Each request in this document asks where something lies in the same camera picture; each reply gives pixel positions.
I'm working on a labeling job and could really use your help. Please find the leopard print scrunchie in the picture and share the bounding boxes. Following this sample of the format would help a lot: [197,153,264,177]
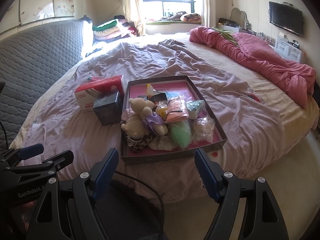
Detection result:
[126,134,155,153]

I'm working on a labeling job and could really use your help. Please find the cream plush rabbit toy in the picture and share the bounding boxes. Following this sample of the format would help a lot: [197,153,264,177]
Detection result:
[121,98,168,140]

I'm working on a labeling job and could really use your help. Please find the white floral scrunchie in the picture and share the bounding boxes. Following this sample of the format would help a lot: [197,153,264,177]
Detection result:
[148,135,177,151]

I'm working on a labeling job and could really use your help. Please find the clear bag beige item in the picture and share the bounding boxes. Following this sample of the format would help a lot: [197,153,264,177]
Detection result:
[192,116,215,143]

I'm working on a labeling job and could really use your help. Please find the clear bag green plush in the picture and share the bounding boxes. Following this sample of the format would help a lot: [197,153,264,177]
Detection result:
[169,120,191,149]

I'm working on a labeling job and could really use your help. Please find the orange plush item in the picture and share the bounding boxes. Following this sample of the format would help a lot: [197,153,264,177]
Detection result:
[166,96,189,123]

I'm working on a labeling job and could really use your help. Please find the green white tissue pack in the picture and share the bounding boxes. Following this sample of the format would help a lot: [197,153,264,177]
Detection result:
[186,100,205,120]

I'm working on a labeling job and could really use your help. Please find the red white tissue box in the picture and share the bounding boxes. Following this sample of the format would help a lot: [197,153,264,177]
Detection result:
[74,75,125,113]

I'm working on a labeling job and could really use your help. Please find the dark blue small box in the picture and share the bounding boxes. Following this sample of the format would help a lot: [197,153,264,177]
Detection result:
[93,90,122,126]

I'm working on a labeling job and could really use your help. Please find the strawberry embroidered patch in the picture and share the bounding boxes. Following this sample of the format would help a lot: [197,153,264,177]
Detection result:
[88,77,100,82]

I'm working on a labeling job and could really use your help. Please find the grey quilted headboard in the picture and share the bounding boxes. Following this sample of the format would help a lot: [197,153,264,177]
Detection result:
[1,16,93,150]

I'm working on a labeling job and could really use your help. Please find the pink quilt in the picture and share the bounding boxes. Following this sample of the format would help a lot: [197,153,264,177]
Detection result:
[190,26,316,108]

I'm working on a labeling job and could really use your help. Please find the stack of folded blankets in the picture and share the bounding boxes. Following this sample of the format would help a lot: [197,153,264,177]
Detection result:
[92,15,139,42]

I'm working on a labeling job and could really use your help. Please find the cream curtain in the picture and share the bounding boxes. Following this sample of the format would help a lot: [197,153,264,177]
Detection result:
[122,0,146,36]

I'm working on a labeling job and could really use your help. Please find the white drawer cabinet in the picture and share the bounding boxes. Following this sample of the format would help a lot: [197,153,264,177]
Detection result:
[274,37,306,63]

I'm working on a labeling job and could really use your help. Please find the clothes on window sill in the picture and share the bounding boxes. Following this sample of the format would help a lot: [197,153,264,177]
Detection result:
[160,11,202,24]

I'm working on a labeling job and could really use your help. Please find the black cable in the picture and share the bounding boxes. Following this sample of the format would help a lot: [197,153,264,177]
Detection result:
[114,171,166,240]

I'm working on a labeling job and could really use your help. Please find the black wall television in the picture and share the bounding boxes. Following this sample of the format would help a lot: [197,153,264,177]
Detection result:
[269,1,304,36]

